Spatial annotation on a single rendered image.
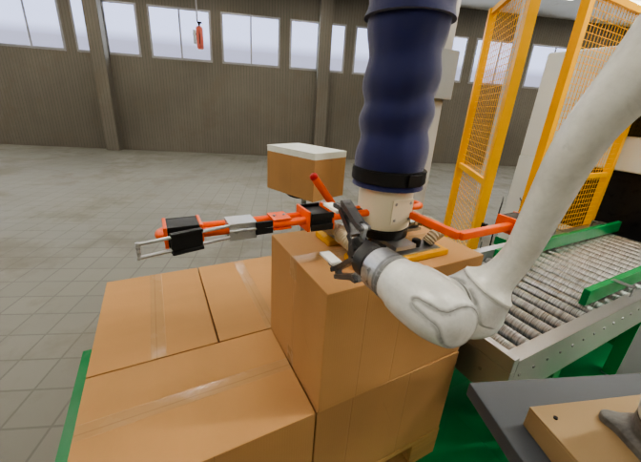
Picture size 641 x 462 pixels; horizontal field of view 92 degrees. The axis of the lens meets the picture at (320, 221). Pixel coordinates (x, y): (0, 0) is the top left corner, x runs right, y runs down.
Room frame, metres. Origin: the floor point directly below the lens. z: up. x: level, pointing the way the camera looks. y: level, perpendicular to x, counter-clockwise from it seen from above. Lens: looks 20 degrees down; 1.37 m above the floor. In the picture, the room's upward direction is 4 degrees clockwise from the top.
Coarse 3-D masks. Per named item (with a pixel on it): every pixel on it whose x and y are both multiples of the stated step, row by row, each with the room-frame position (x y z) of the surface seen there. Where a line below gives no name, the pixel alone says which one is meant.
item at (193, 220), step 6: (192, 216) 0.72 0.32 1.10; (198, 216) 0.72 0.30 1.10; (162, 222) 0.66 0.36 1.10; (168, 222) 0.66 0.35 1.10; (174, 222) 0.67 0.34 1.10; (180, 222) 0.67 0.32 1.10; (186, 222) 0.67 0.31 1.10; (192, 222) 0.67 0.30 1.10; (198, 222) 0.68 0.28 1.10; (168, 228) 0.63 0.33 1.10; (174, 228) 0.64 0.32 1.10; (180, 228) 0.64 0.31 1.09; (186, 228) 0.65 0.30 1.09; (192, 228) 0.66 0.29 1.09; (168, 234) 0.63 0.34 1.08; (168, 246) 0.63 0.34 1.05
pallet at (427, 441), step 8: (432, 432) 0.92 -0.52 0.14; (416, 440) 0.88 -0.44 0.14; (424, 440) 0.90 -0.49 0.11; (432, 440) 0.92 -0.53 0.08; (408, 448) 0.88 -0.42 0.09; (416, 448) 0.88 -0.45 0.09; (424, 448) 0.91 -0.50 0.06; (432, 448) 0.93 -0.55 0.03; (392, 456) 0.82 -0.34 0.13; (400, 456) 0.89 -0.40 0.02; (408, 456) 0.87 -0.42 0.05; (416, 456) 0.89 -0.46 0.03
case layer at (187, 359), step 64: (128, 320) 0.99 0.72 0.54; (192, 320) 1.01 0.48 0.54; (256, 320) 1.04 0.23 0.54; (128, 384) 0.70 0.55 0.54; (192, 384) 0.72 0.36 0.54; (256, 384) 0.73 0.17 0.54; (384, 384) 0.77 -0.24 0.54; (448, 384) 0.93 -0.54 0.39; (128, 448) 0.52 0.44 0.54; (192, 448) 0.53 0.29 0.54; (256, 448) 0.57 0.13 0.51; (320, 448) 0.66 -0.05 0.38; (384, 448) 0.80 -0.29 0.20
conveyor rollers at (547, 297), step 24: (600, 240) 2.23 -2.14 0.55; (624, 240) 2.30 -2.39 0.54; (552, 264) 1.76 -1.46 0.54; (576, 264) 1.79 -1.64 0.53; (600, 264) 1.78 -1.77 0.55; (624, 264) 1.81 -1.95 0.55; (528, 288) 1.44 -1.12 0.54; (552, 288) 1.44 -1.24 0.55; (576, 288) 1.48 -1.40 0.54; (624, 288) 1.52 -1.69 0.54; (528, 312) 1.25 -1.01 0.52; (552, 312) 1.25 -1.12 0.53; (576, 312) 1.25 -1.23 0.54; (504, 336) 1.08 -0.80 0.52; (528, 336) 1.08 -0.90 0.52
